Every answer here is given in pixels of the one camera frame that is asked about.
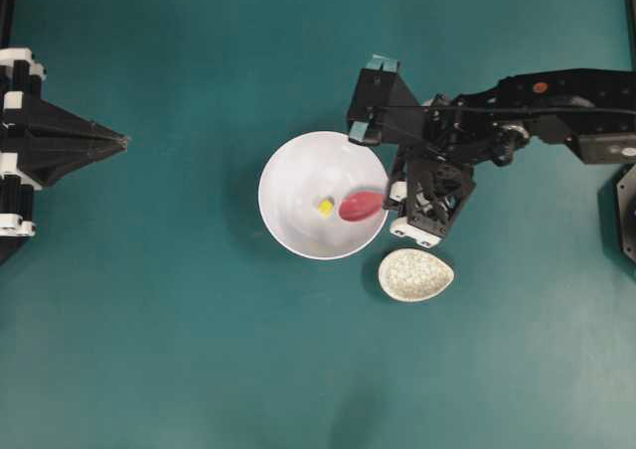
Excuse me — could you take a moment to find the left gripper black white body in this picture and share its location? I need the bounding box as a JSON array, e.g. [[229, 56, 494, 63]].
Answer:
[[1, 48, 46, 235]]

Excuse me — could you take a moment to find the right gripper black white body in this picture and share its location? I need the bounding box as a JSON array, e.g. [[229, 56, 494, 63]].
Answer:
[[385, 105, 497, 247]]

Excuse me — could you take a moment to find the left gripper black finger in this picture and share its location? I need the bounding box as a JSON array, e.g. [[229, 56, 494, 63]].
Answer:
[[1, 138, 128, 189], [2, 92, 128, 146]]

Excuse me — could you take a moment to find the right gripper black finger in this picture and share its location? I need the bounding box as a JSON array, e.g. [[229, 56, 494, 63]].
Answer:
[[384, 146, 407, 206], [405, 158, 476, 234]]

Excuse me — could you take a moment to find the pink ceramic spoon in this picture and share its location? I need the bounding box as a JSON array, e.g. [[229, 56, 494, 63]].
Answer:
[[338, 190, 385, 223]]

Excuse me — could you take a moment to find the yellow hexagonal prism block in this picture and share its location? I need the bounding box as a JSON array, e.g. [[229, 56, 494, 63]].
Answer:
[[317, 199, 334, 218]]

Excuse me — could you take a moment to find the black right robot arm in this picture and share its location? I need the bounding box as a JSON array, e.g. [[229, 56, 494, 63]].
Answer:
[[366, 69, 635, 248]]

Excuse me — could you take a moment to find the speckled beige spoon rest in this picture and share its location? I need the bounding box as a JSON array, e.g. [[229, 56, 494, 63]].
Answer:
[[378, 248, 455, 303]]

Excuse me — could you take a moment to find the white round bowl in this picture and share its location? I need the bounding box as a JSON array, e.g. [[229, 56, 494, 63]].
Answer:
[[258, 131, 388, 260]]

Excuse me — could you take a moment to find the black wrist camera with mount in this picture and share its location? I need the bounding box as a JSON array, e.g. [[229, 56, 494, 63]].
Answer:
[[347, 55, 425, 147]]

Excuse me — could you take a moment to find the black camera cable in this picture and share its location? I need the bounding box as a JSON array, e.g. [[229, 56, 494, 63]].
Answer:
[[372, 101, 636, 122]]

